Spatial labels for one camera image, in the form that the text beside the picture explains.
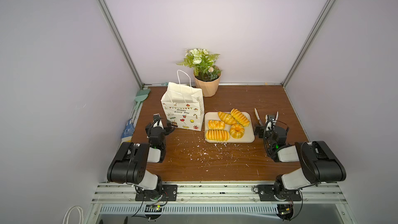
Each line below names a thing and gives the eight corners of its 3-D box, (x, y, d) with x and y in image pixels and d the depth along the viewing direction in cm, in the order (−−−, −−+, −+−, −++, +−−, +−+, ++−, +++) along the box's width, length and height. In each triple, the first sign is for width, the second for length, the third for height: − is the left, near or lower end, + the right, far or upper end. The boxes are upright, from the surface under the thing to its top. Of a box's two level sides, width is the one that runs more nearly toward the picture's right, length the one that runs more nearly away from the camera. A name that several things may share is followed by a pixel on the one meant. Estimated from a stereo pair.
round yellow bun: (230, 138, 92) (231, 136, 90) (229, 126, 98) (229, 123, 95) (244, 138, 92) (245, 136, 90) (242, 126, 98) (243, 123, 95)
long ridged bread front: (205, 141, 92) (205, 138, 89) (205, 132, 96) (205, 129, 93) (229, 141, 92) (230, 138, 89) (228, 132, 95) (229, 129, 93)
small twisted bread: (208, 130, 96) (208, 127, 93) (207, 123, 99) (208, 120, 97) (224, 130, 96) (225, 127, 93) (224, 122, 99) (224, 119, 96)
